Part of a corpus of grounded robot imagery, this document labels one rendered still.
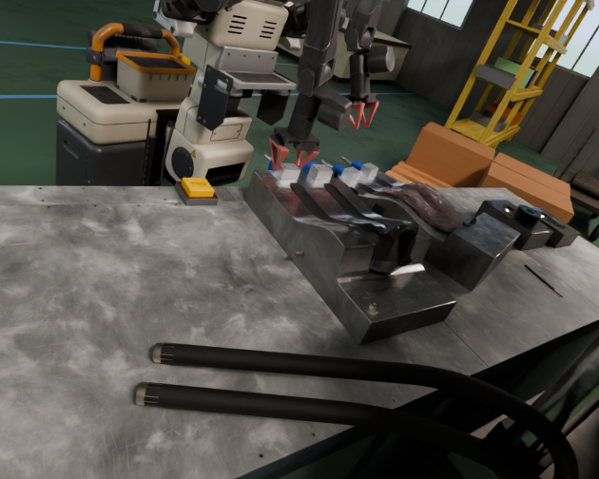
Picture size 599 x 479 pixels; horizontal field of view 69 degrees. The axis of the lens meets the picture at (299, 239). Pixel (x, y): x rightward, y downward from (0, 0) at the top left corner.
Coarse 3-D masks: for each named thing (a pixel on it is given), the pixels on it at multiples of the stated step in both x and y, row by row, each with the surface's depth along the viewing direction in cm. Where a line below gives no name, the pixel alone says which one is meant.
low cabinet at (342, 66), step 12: (384, 36) 757; (276, 48) 734; (300, 48) 703; (396, 48) 758; (408, 48) 791; (348, 60) 661; (396, 60) 782; (336, 72) 676; (348, 72) 680; (384, 72) 772; (396, 72) 809
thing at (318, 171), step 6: (312, 162) 120; (306, 168) 117; (312, 168) 114; (318, 168) 113; (324, 168) 115; (330, 168) 116; (312, 174) 115; (318, 174) 113; (324, 174) 114; (330, 174) 115; (324, 180) 116
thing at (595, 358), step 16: (592, 352) 60; (576, 368) 61; (592, 368) 59; (560, 384) 63; (576, 384) 61; (592, 384) 59; (544, 400) 65; (560, 400) 63; (576, 400) 61; (592, 400) 60; (560, 416) 63; (576, 416) 62; (496, 432) 71; (512, 432) 70; (528, 432) 67; (512, 448) 68; (528, 448) 67; (544, 448) 66; (528, 464) 67; (544, 464) 67
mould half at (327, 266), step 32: (256, 192) 106; (288, 192) 103; (320, 192) 109; (352, 192) 115; (288, 224) 96; (320, 224) 89; (384, 224) 95; (288, 256) 97; (320, 256) 87; (352, 256) 84; (416, 256) 97; (320, 288) 88; (352, 288) 84; (384, 288) 87; (416, 288) 91; (352, 320) 81; (384, 320) 79; (416, 320) 87
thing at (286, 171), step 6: (264, 156) 117; (270, 156) 116; (270, 162) 112; (282, 162) 113; (270, 168) 112; (282, 168) 107; (288, 168) 107; (294, 168) 108; (282, 174) 107; (288, 174) 108; (294, 174) 109
